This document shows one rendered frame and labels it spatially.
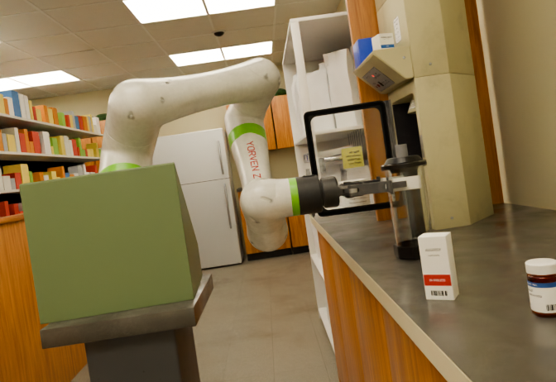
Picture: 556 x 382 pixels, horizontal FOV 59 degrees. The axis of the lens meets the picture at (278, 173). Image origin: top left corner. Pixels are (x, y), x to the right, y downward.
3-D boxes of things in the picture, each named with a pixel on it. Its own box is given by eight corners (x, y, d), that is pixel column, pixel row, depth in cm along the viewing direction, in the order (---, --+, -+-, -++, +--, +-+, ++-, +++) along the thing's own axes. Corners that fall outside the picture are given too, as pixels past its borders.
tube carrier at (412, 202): (429, 242, 124) (418, 159, 124) (445, 250, 113) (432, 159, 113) (388, 249, 124) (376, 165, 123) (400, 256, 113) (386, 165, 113)
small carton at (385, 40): (387, 55, 159) (384, 37, 159) (395, 51, 155) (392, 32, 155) (373, 56, 158) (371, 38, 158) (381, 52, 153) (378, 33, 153)
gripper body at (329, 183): (321, 178, 113) (360, 173, 114) (317, 177, 122) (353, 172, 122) (325, 210, 114) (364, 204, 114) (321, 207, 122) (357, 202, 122)
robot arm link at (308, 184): (299, 217, 122) (301, 220, 113) (293, 170, 122) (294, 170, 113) (323, 213, 122) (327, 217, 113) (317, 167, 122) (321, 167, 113)
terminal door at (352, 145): (400, 207, 180) (384, 99, 179) (318, 217, 183) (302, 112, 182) (400, 206, 181) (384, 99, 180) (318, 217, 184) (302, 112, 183)
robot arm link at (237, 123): (228, 88, 152) (265, 94, 157) (218, 118, 161) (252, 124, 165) (237, 128, 140) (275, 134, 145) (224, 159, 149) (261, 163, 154)
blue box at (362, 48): (382, 66, 179) (379, 42, 179) (389, 60, 169) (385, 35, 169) (355, 70, 179) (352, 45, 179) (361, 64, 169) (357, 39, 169)
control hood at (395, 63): (387, 93, 181) (383, 67, 180) (414, 78, 148) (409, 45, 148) (357, 97, 180) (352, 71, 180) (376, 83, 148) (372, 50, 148)
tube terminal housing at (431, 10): (471, 209, 182) (442, 4, 181) (515, 218, 150) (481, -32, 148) (405, 219, 181) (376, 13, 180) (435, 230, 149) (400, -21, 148)
